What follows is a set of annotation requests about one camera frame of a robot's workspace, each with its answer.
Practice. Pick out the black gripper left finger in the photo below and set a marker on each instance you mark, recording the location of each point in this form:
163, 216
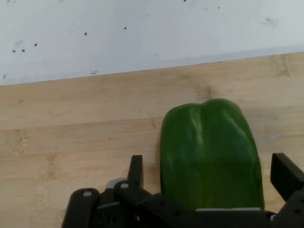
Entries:
135, 171

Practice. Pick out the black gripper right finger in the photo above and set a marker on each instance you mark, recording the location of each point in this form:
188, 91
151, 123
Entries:
285, 173

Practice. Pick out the green bell pepper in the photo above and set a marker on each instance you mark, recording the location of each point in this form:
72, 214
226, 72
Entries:
209, 154

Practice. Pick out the bamboo cutting board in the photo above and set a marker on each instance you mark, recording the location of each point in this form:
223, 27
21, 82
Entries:
83, 133

